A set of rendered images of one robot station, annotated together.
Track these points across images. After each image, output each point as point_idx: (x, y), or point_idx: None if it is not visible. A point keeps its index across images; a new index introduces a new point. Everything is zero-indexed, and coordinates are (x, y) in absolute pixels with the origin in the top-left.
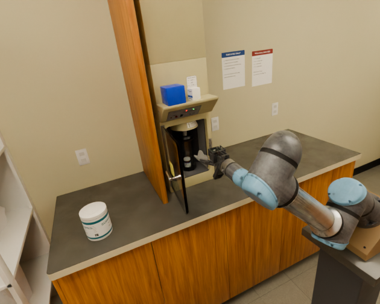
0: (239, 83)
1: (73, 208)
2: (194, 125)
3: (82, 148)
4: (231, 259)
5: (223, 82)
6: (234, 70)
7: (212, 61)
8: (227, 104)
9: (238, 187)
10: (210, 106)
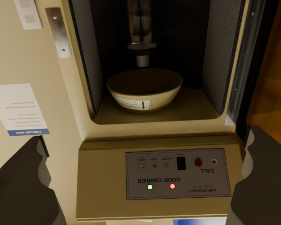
0: None
1: None
2: (124, 100)
3: None
4: None
5: (33, 94)
6: (16, 110)
7: (62, 124)
8: (10, 55)
9: None
10: (93, 181)
